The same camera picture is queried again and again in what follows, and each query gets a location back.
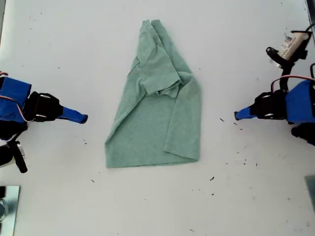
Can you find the green t-shirt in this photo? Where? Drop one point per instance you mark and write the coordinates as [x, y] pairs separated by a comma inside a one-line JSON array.
[[152, 127]]

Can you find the black clamp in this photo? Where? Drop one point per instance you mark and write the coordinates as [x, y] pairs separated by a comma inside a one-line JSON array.
[[2, 191]]

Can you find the black camera stalk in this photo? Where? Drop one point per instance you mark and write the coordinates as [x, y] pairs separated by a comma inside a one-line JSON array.
[[286, 76]]

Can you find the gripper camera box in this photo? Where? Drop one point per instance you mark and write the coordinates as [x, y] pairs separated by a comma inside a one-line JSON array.
[[292, 44], [21, 162]]

